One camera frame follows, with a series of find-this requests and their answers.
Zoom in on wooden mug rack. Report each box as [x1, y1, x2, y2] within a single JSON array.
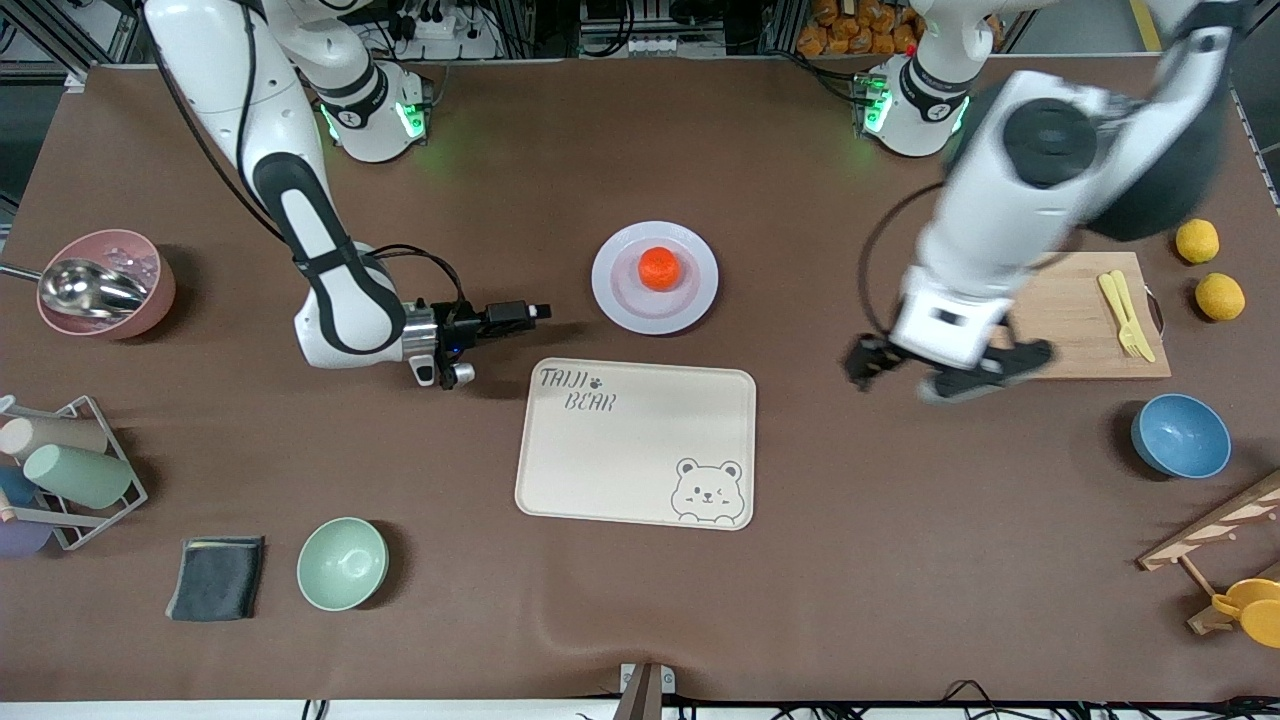
[[1137, 470, 1280, 636]]

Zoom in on yellow mug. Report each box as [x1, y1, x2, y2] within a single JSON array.
[[1212, 578, 1280, 649]]

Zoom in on yellow lemon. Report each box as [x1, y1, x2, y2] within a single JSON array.
[[1175, 219, 1221, 265], [1195, 272, 1247, 322]]

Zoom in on green cup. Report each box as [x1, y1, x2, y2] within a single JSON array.
[[23, 443, 134, 510]]

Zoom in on wooden cutting board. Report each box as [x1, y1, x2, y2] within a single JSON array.
[[990, 251, 1171, 382]]

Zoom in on metal table clamp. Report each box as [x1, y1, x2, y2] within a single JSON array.
[[612, 661, 678, 720]]

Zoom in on white power strip with plugs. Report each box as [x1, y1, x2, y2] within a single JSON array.
[[395, 0, 501, 61]]

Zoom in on light green bowl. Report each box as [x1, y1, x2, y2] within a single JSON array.
[[297, 517, 389, 612]]

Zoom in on cream tray with bear print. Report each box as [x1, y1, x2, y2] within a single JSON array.
[[514, 357, 758, 531]]

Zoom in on purple cup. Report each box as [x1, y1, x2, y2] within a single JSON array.
[[0, 515, 53, 558]]

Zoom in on long white power strip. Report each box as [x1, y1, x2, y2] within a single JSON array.
[[580, 35, 668, 58]]

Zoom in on beige cup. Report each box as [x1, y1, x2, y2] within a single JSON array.
[[0, 415, 109, 463]]

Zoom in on yellow plastic fork knife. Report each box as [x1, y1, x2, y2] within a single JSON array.
[[1110, 270, 1157, 363]]

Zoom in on metal scoop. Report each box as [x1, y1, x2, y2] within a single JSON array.
[[0, 259, 149, 319]]

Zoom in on white wire cup rack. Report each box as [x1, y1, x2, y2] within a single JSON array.
[[0, 395, 149, 552]]

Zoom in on pink bowl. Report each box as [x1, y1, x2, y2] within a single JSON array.
[[37, 229, 177, 341]]

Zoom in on orange fruit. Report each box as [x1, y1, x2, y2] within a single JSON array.
[[638, 247, 683, 292]]

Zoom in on clear plastic ice cubes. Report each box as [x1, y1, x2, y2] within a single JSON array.
[[95, 240, 163, 301]]

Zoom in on folded grey cloth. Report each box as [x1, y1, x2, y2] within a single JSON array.
[[165, 536, 266, 623]]

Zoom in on pile of orange fruits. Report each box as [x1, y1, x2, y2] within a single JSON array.
[[797, 0, 926, 58]]

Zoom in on blue bowl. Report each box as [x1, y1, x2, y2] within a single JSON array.
[[1131, 393, 1232, 480]]

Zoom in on round white plate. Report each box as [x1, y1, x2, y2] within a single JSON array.
[[591, 221, 720, 336]]

